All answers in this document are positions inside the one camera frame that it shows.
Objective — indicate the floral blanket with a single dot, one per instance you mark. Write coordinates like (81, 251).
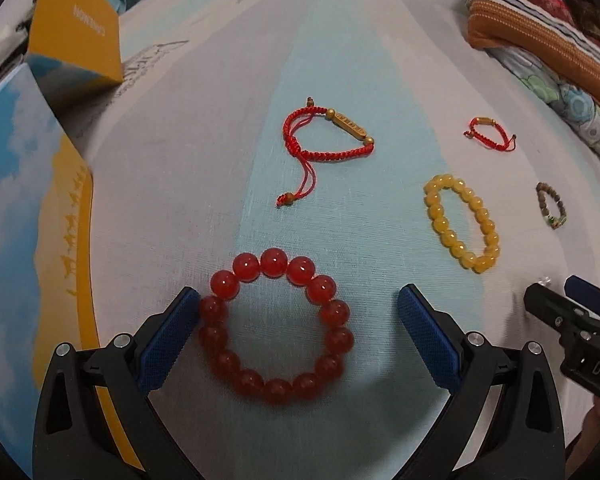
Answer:
(565, 100)

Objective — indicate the striped folded blankets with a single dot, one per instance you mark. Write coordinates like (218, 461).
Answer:
(530, 15)

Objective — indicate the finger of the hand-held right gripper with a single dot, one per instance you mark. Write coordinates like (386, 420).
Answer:
(587, 292)
(547, 302)

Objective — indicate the sky print cardboard box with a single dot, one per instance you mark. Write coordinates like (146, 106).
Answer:
(15, 185)

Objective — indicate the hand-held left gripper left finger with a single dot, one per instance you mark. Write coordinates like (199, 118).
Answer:
(167, 340)

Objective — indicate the person's right hand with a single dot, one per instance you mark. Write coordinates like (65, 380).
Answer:
(597, 430)

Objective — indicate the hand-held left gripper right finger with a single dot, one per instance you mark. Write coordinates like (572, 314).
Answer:
(427, 335)

